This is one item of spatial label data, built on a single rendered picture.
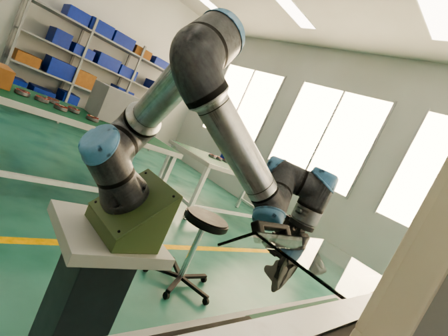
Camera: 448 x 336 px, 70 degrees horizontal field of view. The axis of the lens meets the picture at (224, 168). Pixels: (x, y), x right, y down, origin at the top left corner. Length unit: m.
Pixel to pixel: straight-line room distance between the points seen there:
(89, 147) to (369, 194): 4.75
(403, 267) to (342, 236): 5.21
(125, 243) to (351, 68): 5.53
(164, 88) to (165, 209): 0.35
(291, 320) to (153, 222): 0.81
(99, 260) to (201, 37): 0.62
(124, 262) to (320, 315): 0.81
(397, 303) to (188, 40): 0.56
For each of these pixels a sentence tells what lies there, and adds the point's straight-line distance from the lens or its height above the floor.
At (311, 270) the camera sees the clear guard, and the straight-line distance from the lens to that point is 0.46.
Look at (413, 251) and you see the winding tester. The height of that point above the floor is 1.17.
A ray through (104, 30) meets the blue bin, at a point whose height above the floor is 1.88.
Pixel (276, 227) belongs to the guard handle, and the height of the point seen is 1.06.
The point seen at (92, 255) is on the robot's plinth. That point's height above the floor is 0.75.
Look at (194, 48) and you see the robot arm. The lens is 0.64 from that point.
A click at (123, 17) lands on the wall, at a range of 7.35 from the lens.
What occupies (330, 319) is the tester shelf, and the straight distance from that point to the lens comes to 0.21.
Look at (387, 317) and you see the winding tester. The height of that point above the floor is 1.14.
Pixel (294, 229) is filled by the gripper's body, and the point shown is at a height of 1.01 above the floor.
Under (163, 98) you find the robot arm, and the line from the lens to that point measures 0.85.
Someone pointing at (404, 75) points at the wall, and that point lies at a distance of 5.75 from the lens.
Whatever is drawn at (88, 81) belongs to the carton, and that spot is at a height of 0.91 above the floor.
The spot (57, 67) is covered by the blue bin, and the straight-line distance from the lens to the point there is 6.45.
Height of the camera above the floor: 1.19
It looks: 7 degrees down
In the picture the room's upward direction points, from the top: 25 degrees clockwise
